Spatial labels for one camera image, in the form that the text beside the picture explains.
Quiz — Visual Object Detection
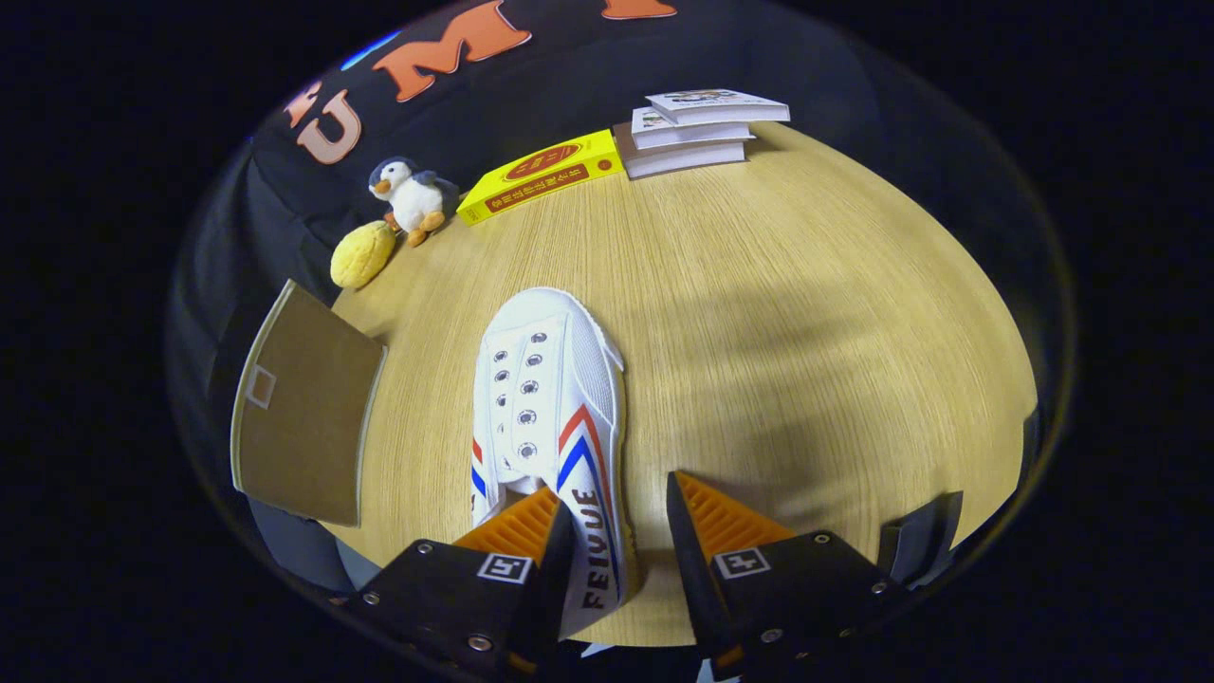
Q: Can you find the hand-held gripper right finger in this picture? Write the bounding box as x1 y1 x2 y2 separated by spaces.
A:
666 470 911 679

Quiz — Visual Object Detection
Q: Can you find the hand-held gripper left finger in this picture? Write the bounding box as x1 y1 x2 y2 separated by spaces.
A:
332 486 578 679

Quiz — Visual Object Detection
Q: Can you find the white canvas shoe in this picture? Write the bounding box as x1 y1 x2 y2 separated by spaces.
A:
469 286 638 638

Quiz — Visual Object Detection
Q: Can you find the cream fabric storage box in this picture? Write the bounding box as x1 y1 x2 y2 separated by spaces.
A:
230 279 388 528

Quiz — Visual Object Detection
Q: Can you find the dark grey chair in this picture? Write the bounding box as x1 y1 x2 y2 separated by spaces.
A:
877 490 965 589
248 498 357 594

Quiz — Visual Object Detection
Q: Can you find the yellow round plush bun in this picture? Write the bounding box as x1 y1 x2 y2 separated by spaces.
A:
330 220 397 289

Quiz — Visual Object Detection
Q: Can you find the yellow book with red circle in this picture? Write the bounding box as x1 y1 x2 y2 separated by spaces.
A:
456 129 627 227

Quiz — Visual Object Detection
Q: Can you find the penguin plush toy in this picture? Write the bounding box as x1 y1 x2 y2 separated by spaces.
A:
368 157 461 248

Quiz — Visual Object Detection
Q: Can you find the white book with colourful cover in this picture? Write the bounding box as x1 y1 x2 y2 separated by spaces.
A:
646 88 791 126

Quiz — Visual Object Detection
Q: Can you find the black backdrop cloth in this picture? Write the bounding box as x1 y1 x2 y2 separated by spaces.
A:
166 0 1077 570

